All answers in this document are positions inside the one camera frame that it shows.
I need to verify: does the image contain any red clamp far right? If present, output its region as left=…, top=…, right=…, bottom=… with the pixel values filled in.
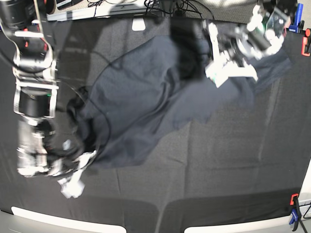
left=301, top=28, right=311, bottom=57

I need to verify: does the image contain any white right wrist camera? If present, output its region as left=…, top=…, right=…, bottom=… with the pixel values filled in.
left=57, top=169, right=85, bottom=199

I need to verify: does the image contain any blue clamp near right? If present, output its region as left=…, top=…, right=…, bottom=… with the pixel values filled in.
left=289, top=193, right=308, bottom=233

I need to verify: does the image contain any red clamp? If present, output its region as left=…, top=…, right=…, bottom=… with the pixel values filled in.
left=23, top=28, right=29, bottom=48
left=301, top=28, right=311, bottom=57

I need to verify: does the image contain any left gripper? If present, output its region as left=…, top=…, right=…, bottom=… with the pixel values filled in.
left=205, top=23, right=258, bottom=82

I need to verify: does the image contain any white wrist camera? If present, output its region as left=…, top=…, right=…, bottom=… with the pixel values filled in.
left=57, top=169, right=85, bottom=199
left=205, top=61, right=238, bottom=88

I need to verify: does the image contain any blue clamp far right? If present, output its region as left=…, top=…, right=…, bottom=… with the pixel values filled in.
left=288, top=3, right=304, bottom=33

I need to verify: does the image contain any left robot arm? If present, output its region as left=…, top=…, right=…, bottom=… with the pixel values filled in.
left=205, top=0, right=298, bottom=87

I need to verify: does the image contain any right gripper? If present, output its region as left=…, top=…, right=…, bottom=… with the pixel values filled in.
left=46, top=139, right=97, bottom=177

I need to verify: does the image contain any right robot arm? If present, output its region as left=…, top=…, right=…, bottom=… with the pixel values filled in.
left=0, top=0, right=96, bottom=177

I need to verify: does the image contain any black cable bundle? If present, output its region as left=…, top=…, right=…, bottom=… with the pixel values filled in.
left=143, top=0, right=215, bottom=20

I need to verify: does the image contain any black felt table cover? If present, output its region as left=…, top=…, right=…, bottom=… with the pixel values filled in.
left=0, top=32, right=311, bottom=233

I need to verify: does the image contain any dark grey t-shirt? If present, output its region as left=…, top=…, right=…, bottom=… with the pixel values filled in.
left=67, top=35, right=291, bottom=168

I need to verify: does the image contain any red clamp far left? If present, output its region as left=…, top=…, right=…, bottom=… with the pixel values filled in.
left=23, top=28, right=29, bottom=48

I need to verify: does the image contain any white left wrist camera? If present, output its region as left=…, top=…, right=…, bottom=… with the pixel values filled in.
left=205, top=61, right=238, bottom=88

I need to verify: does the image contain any blue clamp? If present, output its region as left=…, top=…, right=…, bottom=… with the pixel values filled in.
left=289, top=193, right=308, bottom=233
left=288, top=3, right=304, bottom=33

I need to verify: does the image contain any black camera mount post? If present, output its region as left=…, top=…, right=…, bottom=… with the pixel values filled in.
left=170, top=17, right=202, bottom=81

